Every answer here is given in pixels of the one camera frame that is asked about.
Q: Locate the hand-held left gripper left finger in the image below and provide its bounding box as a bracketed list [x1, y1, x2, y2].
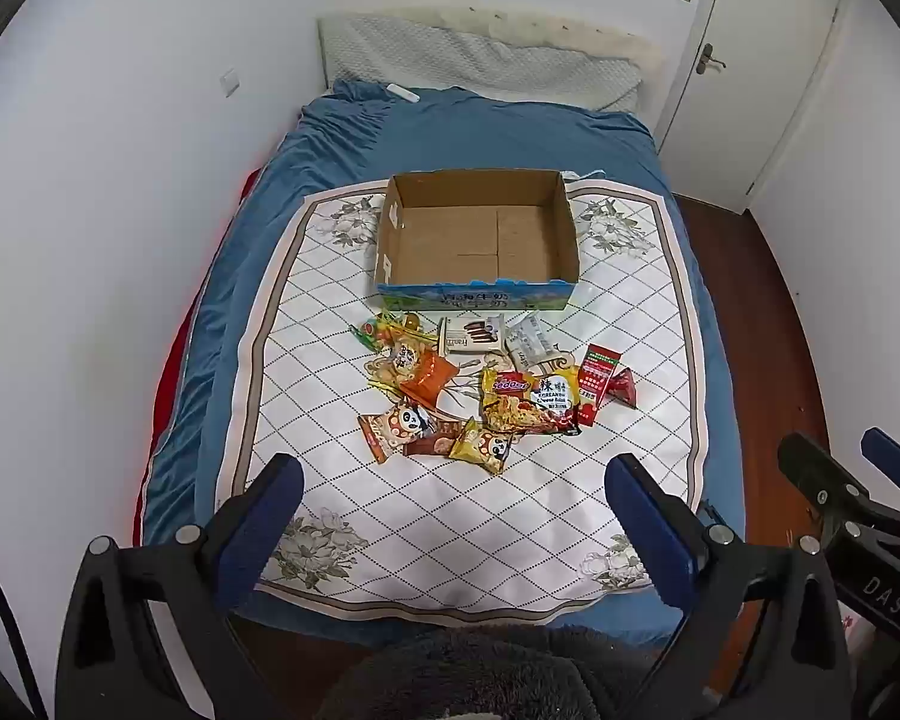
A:
[56, 454, 305, 720]

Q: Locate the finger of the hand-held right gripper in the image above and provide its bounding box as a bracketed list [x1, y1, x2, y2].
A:
[777, 432, 883, 542]
[861, 426, 900, 523]

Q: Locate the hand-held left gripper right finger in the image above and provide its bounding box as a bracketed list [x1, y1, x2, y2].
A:
[604, 454, 857, 720]

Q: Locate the long red green-banded packet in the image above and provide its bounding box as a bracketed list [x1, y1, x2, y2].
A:
[576, 343, 622, 428]

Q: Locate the silver white snack packet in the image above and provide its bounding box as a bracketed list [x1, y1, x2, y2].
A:
[504, 315, 560, 373]

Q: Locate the cardboard box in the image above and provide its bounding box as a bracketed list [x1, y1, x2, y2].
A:
[375, 169, 580, 314]

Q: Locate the white quilted floral blanket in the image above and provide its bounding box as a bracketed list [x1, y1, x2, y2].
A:
[214, 180, 711, 627]

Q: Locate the small red snack packet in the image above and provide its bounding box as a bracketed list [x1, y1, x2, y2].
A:
[604, 367, 639, 410]

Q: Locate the orange panda snack packet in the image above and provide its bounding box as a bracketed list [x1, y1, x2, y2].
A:
[357, 401, 437, 464]

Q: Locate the yellow white cheese snack packet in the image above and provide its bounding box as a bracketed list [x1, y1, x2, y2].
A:
[529, 366, 583, 436]

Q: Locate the brown snack packet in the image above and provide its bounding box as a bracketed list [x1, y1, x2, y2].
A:
[403, 420, 466, 458]

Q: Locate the yellow panda snack packet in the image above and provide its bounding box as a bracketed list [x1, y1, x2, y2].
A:
[448, 418, 515, 475]

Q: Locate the yellow noodle snack packet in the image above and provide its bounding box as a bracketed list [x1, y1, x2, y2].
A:
[480, 369, 541, 436]

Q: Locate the white round cracker packet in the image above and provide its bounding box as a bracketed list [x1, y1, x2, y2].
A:
[367, 337, 425, 391]

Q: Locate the green fruit candy packet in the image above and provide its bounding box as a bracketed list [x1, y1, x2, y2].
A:
[351, 313, 428, 352]

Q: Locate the dark fuzzy clothing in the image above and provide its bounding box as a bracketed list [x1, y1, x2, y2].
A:
[319, 626, 661, 720]

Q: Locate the white chocolate stick packet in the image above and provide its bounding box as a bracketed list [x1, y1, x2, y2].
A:
[438, 315, 508, 356]

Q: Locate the bed with blue sheet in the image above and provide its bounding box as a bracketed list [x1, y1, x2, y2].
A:
[139, 79, 743, 650]

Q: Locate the white door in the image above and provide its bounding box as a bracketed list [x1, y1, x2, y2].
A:
[656, 0, 850, 197]

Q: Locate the grey white pillow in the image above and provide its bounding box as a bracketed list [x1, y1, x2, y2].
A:
[330, 15, 642, 110]

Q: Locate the cream padded headboard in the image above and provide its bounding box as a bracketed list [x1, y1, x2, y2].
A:
[316, 6, 665, 115]

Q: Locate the black cable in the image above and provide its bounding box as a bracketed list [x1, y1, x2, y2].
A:
[0, 523, 47, 720]

